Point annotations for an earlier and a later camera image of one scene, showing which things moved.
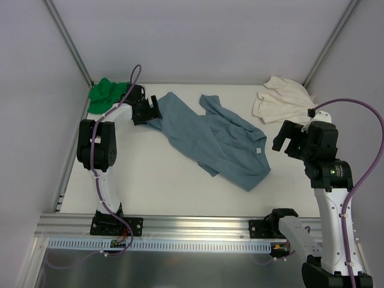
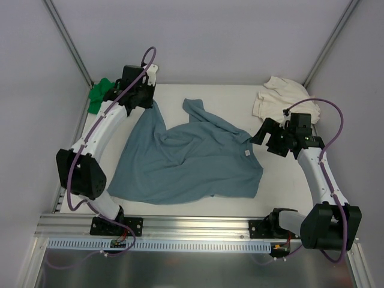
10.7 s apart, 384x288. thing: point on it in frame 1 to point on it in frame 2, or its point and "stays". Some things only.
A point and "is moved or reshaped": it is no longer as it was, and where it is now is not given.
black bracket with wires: [109, 224] stays
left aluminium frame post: [69, 42] stays
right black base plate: [266, 228] stays
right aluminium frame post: [332, 41] stays
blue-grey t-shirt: [224, 144] is moved or reshaped
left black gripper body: [147, 110] to [141, 98]
